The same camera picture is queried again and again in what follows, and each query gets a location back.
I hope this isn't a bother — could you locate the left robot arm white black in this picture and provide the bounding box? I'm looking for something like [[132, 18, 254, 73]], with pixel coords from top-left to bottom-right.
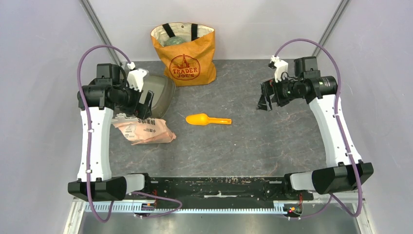
[[68, 63, 154, 201]]

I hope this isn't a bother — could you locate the aluminium corner post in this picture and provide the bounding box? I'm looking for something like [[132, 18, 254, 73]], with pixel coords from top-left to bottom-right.
[[79, 0, 122, 65], [318, 0, 351, 46]]

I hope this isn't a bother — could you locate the orange plastic scoop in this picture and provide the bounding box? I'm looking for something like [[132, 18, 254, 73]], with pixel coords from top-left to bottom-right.
[[186, 113, 232, 126]]

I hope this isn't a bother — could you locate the slotted cable duct rail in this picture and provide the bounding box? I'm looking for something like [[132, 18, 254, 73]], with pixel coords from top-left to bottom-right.
[[84, 201, 286, 215]]

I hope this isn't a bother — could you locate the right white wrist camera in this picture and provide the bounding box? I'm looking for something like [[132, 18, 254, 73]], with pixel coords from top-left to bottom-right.
[[268, 56, 288, 83]]

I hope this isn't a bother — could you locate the grey translucent litter box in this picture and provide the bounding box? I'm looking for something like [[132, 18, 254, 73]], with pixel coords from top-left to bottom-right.
[[139, 75, 176, 118]]

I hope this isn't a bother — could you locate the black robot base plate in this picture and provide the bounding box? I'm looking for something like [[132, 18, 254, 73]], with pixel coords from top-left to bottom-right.
[[143, 176, 314, 211]]

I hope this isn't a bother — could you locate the right aluminium corner post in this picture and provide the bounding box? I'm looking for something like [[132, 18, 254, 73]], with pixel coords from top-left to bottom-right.
[[318, 0, 351, 46]]

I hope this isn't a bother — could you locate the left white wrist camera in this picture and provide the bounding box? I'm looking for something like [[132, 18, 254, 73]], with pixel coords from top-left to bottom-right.
[[127, 62, 149, 92]]

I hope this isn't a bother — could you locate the left aluminium corner post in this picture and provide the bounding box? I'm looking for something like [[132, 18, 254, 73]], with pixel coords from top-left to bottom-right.
[[79, 0, 122, 65]]

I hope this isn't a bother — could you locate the orange Trader Joe's bag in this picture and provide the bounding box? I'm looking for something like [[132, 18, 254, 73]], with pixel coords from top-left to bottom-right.
[[150, 22, 216, 86]]

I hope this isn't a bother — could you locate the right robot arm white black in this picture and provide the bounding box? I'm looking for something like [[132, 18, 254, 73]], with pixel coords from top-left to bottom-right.
[[257, 56, 374, 199]]

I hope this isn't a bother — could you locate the green bundle inside bag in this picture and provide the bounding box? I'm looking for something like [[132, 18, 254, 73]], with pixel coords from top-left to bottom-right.
[[164, 36, 186, 47]]

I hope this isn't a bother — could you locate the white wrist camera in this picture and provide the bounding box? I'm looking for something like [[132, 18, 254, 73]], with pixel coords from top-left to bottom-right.
[[127, 62, 149, 92], [268, 56, 288, 83]]

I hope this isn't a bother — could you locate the pink litter bag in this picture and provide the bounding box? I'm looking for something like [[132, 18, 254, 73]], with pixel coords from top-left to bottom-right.
[[112, 113, 176, 145]]

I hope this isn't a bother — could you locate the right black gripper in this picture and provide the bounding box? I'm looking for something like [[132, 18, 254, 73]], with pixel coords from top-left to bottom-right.
[[255, 74, 304, 111]]

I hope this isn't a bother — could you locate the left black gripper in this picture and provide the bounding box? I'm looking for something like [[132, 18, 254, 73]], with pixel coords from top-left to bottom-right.
[[114, 79, 153, 119]]

